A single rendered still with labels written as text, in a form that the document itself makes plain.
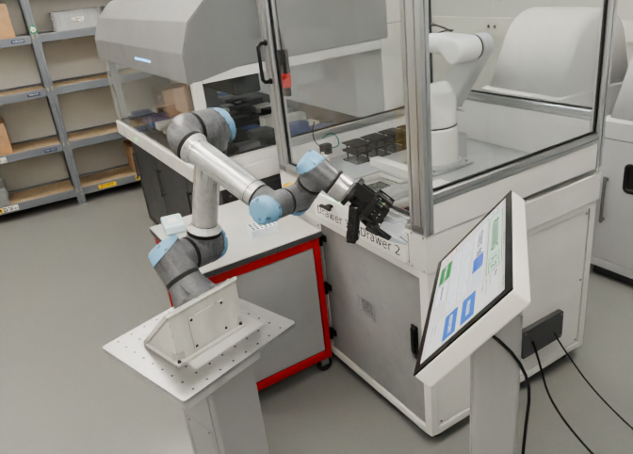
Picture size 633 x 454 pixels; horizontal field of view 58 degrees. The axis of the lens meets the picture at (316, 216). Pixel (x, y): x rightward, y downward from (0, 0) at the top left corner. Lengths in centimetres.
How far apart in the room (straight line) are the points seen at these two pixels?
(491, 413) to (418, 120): 86
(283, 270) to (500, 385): 122
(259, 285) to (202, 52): 114
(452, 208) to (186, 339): 96
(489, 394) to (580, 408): 123
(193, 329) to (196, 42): 150
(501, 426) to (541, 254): 102
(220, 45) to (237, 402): 167
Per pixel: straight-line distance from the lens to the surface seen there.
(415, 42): 177
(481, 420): 163
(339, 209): 231
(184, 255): 187
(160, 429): 281
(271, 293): 250
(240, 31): 293
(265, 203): 146
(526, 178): 224
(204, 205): 187
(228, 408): 200
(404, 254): 204
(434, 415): 241
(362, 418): 264
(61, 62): 610
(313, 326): 269
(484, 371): 152
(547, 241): 249
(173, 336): 175
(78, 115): 617
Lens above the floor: 180
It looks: 23 degrees down
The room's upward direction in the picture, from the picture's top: 7 degrees counter-clockwise
